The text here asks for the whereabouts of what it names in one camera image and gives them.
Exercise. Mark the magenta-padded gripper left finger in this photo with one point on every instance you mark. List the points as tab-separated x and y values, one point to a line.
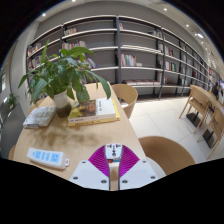
86	175

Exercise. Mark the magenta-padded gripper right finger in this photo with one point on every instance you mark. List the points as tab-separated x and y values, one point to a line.
140	173

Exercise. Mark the small white charger block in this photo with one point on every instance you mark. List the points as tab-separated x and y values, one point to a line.
113	151

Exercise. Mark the white power strip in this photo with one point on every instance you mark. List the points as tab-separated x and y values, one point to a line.
46	157

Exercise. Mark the thin yellow book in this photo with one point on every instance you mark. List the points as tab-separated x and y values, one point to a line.
100	121

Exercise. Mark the grey-white cover book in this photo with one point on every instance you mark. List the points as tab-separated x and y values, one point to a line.
39	116

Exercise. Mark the green potted plant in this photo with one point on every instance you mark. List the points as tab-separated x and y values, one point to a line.
61	101

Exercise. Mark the small background potted plant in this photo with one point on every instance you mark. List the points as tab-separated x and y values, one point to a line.
12	100

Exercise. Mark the person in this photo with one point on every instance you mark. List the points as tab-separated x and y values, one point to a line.
218	90

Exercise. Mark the grey bookshelf unit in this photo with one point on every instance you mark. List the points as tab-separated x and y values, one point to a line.
140	31

